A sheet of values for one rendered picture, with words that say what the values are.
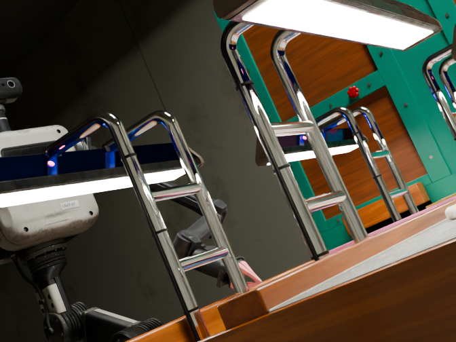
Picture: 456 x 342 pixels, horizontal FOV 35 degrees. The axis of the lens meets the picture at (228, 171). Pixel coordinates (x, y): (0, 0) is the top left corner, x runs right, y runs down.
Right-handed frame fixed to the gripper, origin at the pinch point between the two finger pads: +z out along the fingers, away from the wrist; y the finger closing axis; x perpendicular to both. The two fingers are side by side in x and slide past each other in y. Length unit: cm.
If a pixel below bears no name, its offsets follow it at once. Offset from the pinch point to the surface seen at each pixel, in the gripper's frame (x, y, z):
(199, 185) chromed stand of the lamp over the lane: -34, -53, 12
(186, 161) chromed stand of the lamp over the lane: -38, -54, 8
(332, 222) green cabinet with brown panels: 2, 84, -17
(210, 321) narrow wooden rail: -16, -62, 24
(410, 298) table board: -43, -98, 63
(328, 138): -34, 41, -7
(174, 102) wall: 5, 295, -246
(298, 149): -32.8, 16.4, -4.0
